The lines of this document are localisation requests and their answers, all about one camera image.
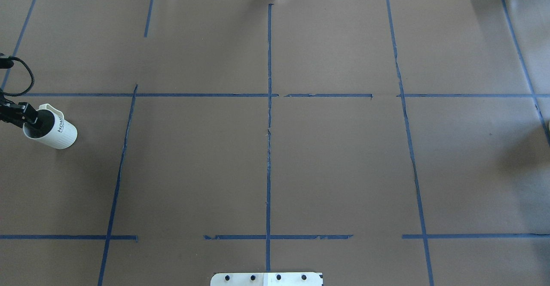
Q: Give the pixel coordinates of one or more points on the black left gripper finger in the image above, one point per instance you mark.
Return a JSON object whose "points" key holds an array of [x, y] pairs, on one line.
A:
{"points": [[33, 119]]}

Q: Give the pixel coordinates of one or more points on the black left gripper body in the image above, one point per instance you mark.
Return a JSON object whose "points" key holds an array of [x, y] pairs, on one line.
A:
{"points": [[17, 112]]}

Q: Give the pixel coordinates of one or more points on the white HOME mug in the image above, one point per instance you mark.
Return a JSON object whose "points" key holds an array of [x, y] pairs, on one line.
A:
{"points": [[55, 131]]}

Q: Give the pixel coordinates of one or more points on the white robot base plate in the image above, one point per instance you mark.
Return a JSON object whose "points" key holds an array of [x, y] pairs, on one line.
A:
{"points": [[268, 279]]}

